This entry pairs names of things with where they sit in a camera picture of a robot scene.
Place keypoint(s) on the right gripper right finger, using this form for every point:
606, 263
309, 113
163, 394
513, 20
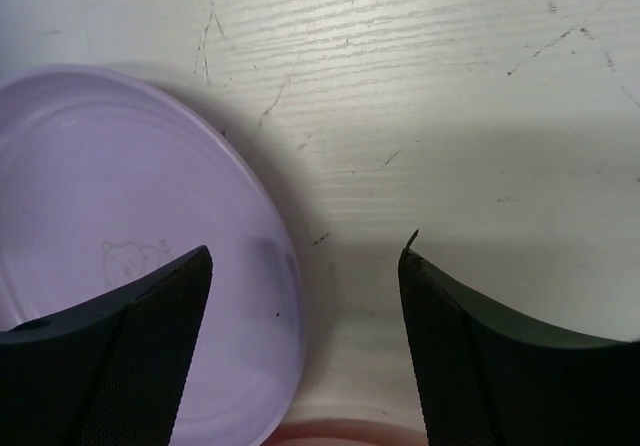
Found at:
487, 374

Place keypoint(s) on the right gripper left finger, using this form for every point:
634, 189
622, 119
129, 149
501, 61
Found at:
111, 370

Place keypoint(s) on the pink plate right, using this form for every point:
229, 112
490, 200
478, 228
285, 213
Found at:
337, 431

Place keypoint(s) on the purple plate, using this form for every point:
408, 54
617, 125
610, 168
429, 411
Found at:
105, 179

